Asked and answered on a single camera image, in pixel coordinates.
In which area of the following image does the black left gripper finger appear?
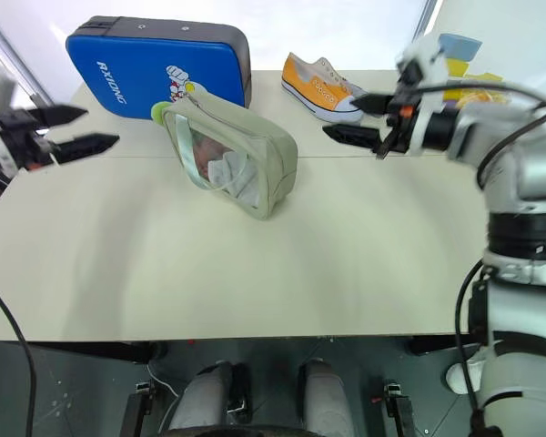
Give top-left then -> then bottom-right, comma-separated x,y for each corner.
53,133 -> 121,166
25,105 -> 89,131

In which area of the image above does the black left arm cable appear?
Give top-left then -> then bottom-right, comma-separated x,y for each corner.
0,271 -> 38,437

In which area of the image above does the blue paper sheet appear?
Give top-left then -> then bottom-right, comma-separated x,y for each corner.
438,33 -> 484,63

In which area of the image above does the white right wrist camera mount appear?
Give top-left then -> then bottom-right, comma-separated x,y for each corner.
395,35 -> 452,157

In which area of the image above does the black table frame bracket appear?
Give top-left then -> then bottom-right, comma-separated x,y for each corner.
116,381 -> 157,437
383,381 -> 418,437

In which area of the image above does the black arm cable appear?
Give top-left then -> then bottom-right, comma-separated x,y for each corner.
409,79 -> 546,190
0,271 -> 38,437
452,259 -> 504,437

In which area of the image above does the grey metal window frame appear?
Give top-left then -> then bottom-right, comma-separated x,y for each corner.
0,6 -> 55,108

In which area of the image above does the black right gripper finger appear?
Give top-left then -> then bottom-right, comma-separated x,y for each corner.
351,92 -> 399,116
322,123 -> 384,149

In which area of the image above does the beige transparent toiletry pouch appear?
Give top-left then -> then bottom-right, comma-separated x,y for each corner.
160,88 -> 299,221

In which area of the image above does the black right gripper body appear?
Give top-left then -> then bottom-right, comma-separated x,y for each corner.
376,83 -> 427,159

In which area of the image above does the grey rounded robot leg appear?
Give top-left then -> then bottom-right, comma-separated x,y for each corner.
168,361 -> 234,432
298,358 -> 357,437

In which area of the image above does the blue RXIONG padded case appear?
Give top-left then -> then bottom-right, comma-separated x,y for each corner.
65,15 -> 253,122

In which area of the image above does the white round floor object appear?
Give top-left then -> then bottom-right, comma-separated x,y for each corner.
444,361 -> 484,395

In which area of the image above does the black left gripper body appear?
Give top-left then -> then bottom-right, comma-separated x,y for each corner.
0,110 -> 58,172

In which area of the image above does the thin white floor cable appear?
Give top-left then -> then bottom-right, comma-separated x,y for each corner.
146,361 -> 181,400

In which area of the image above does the orange canvas sneaker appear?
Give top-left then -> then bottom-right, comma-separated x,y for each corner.
279,51 -> 370,125

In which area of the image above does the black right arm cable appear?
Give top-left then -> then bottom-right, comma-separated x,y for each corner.
452,259 -> 504,437
409,79 -> 546,190

